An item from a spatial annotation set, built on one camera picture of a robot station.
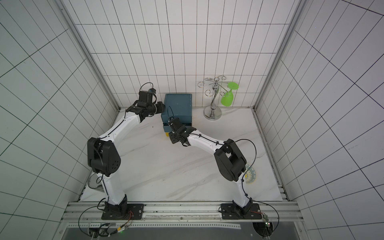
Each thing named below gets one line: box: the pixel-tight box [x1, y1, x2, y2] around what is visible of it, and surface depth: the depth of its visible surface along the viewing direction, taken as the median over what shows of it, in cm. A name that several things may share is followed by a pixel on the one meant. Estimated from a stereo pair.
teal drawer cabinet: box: [161, 93, 192, 133], surface depth 94 cm
